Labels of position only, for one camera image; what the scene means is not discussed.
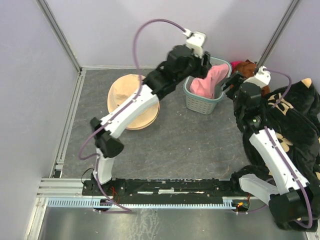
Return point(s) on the red cloth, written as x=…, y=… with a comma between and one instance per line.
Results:
x=234, y=64

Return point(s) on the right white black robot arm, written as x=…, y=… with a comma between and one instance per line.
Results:
x=290, y=198

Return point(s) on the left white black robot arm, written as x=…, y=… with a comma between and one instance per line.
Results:
x=181, y=62

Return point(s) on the teal plastic basket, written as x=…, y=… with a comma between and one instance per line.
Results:
x=198, y=103

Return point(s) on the brown cloth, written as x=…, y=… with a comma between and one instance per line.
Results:
x=247, y=68

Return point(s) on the left aluminium corner post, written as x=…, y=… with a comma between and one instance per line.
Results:
x=46, y=10

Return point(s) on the aluminium corner post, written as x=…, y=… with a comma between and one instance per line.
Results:
x=46, y=10
x=290, y=11

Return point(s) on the beige pink hats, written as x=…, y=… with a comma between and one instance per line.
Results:
x=133, y=102

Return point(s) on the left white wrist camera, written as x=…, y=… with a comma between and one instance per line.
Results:
x=195, y=41

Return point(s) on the right aluminium corner post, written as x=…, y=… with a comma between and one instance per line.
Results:
x=290, y=11

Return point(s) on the black floral blanket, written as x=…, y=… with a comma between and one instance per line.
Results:
x=297, y=127

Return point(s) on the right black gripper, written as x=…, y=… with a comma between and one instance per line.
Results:
x=236, y=80

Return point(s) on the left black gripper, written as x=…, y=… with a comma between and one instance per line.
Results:
x=202, y=71

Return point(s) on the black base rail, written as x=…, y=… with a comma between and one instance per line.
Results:
x=172, y=191

